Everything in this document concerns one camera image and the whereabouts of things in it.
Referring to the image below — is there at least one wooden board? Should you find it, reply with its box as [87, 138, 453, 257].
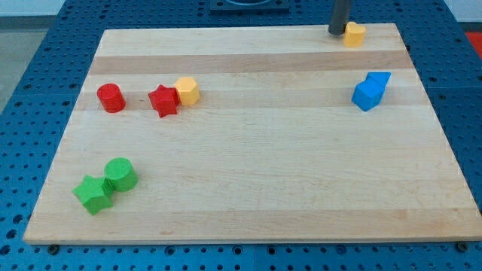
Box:
[23, 23, 481, 245]

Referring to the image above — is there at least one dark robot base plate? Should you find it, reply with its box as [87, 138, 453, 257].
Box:
[207, 0, 291, 14]

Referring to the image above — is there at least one red star block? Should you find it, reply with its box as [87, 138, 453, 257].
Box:
[148, 84, 180, 118]

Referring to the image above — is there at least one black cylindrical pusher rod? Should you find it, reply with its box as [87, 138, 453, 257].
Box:
[328, 0, 352, 36]

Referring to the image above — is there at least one yellow hexagon block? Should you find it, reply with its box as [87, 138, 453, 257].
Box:
[174, 77, 200, 105]

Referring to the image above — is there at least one blue triangle block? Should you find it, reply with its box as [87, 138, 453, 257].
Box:
[366, 72, 392, 87]

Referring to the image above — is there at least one yellow heart block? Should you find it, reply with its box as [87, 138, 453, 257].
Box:
[343, 22, 367, 48]

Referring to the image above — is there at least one red cylinder block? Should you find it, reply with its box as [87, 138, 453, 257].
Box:
[96, 83, 126, 113]

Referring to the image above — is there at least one green star block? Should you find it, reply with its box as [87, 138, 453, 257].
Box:
[72, 175, 114, 215]

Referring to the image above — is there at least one green cylinder block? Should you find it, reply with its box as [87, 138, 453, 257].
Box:
[104, 157, 138, 192]

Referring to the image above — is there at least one blue cube block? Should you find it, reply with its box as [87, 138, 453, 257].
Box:
[352, 78, 384, 111]

